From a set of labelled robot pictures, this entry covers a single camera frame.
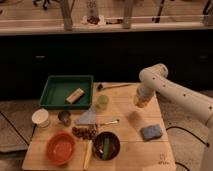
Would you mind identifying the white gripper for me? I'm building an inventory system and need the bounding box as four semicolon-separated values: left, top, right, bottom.
136;84;154;100

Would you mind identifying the yellow-red apple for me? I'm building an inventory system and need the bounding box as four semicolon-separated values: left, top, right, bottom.
134;96;148;108

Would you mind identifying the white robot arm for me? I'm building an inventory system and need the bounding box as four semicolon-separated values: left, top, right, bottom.
134;63;213;171

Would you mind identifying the blue sponge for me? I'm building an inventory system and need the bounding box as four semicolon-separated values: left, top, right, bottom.
140;124;163;141

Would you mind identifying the green plastic cup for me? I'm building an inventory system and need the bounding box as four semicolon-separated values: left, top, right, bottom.
97;95;109;110

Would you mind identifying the black-headed brush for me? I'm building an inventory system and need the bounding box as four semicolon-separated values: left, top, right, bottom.
97;83;132;91

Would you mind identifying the metal spoon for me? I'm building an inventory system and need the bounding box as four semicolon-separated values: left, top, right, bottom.
96;119;120;127

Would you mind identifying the grey folded cloth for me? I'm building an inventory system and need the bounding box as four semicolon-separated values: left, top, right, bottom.
75;106;96;125

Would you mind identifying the wooden block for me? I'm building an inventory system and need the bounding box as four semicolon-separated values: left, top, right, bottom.
66;88;85;104

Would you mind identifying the dark bowl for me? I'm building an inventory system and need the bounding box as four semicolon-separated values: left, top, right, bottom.
93;132;120;161

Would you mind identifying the green vegetable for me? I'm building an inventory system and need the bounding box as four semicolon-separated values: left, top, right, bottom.
102;138;110;160

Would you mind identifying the bunch of dark grapes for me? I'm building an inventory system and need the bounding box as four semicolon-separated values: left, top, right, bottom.
72;127;96;140

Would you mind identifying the yellow banana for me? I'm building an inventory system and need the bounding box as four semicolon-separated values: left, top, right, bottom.
83;140;93;171

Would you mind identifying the small metal cup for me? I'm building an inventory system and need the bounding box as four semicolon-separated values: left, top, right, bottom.
58;111;71;126

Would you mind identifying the green plastic tray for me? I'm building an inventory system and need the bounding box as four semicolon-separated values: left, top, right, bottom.
39;75;93;110

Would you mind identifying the orange plastic bowl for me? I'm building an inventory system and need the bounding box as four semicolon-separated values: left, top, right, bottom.
45;132;75;166

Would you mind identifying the white paper cup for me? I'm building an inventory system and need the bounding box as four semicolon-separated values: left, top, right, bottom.
31;109;50;128

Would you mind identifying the black cable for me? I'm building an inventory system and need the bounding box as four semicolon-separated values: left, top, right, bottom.
165;125;208;145

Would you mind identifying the wooden shelf rail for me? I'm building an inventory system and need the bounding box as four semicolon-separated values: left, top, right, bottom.
0;19;213;36

